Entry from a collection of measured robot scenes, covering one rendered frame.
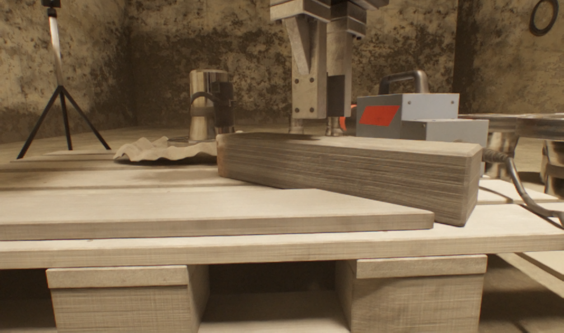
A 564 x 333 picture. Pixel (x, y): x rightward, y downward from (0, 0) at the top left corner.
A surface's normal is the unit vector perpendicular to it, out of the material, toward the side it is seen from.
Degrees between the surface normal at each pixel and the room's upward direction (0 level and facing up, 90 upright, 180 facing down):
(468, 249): 90
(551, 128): 90
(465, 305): 90
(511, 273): 0
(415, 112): 90
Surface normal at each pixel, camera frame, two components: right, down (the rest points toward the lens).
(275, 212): -0.01, -0.99
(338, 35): -0.64, 0.13
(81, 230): 0.04, 0.16
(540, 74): -1.00, 0.02
